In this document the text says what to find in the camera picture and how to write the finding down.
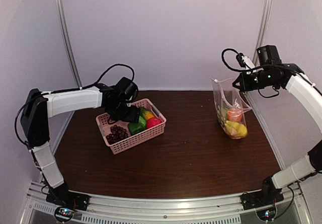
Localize right round circuit board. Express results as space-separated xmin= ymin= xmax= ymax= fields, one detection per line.
xmin=256 ymin=207 xmax=277 ymax=222

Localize left round circuit board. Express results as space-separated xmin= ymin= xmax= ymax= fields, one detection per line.
xmin=54 ymin=206 xmax=75 ymax=222

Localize dark purple toy grapes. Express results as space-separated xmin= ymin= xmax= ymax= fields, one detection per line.
xmin=106 ymin=125 xmax=129 ymax=144

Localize green toy watermelon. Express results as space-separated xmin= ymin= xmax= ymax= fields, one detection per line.
xmin=217 ymin=107 xmax=229 ymax=123

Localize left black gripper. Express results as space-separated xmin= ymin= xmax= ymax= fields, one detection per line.
xmin=108 ymin=100 xmax=141 ymax=123

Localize aluminium frame post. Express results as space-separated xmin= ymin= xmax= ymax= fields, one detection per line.
xmin=253 ymin=0 xmax=273 ymax=66
xmin=55 ymin=0 xmax=82 ymax=87

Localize clear zip top bag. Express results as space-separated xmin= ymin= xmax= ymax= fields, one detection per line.
xmin=211 ymin=78 xmax=252 ymax=139

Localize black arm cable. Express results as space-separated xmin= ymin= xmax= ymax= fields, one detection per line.
xmin=221 ymin=48 xmax=281 ymax=98
xmin=14 ymin=63 xmax=135 ymax=146

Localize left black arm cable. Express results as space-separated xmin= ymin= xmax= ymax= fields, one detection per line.
xmin=14 ymin=63 xmax=135 ymax=146

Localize right aluminium frame post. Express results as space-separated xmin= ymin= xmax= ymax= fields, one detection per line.
xmin=253 ymin=0 xmax=273 ymax=66

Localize orange green toy mango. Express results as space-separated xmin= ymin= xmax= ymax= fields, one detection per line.
xmin=139 ymin=107 xmax=154 ymax=121

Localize pink perforated plastic basket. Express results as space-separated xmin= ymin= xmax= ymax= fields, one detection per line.
xmin=96 ymin=98 xmax=167 ymax=155

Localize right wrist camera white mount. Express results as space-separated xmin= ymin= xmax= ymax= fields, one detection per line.
xmin=236 ymin=53 xmax=257 ymax=75

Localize orange toy orange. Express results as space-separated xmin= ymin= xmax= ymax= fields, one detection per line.
xmin=227 ymin=108 xmax=243 ymax=122

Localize red toy apple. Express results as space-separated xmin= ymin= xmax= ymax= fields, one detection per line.
xmin=146 ymin=117 xmax=162 ymax=129

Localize front aluminium rail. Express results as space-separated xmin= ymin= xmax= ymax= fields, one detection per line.
xmin=17 ymin=181 xmax=313 ymax=223

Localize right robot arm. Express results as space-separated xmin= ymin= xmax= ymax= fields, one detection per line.
xmin=232 ymin=45 xmax=321 ymax=205

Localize yellow toy banana bunch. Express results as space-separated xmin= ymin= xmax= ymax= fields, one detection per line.
xmin=225 ymin=120 xmax=235 ymax=137

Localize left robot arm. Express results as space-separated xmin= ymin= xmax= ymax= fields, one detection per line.
xmin=20 ymin=77 xmax=140 ymax=206

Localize round circuit board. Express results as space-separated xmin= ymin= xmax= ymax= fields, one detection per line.
xmin=256 ymin=207 xmax=277 ymax=222
xmin=54 ymin=206 xmax=75 ymax=222

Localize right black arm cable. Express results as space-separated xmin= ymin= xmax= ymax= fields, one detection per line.
xmin=221 ymin=48 xmax=281 ymax=98

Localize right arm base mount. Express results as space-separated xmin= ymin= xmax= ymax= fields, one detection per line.
xmin=240 ymin=177 xmax=284 ymax=210

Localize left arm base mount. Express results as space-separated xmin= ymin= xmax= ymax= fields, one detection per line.
xmin=46 ymin=182 xmax=90 ymax=211

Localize yellow toy lemon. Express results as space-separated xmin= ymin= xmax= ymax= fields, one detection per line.
xmin=232 ymin=122 xmax=248 ymax=138

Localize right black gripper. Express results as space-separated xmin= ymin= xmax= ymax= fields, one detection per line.
xmin=233 ymin=68 xmax=278 ymax=92

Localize green toy pepper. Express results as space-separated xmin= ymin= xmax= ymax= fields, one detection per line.
xmin=127 ymin=116 xmax=146 ymax=135

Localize left aluminium frame post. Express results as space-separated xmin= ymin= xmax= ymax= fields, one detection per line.
xmin=55 ymin=0 xmax=82 ymax=87

